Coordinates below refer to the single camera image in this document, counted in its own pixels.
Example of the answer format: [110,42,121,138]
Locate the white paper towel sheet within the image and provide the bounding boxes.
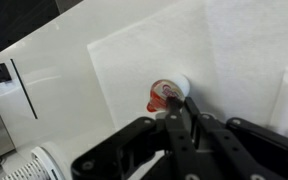
[88,0,288,127]

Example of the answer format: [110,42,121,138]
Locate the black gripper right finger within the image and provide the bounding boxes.
[183,97,288,180]

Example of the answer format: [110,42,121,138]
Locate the white round cup tray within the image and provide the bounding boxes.
[31,146,66,180]

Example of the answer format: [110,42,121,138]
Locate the tall stack paper cups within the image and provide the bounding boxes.
[2,158,51,180]

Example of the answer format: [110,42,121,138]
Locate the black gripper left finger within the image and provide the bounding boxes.
[71,98,195,180]

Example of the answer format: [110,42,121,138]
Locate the white coffee creamer pod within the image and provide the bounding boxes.
[146,74,190,112]

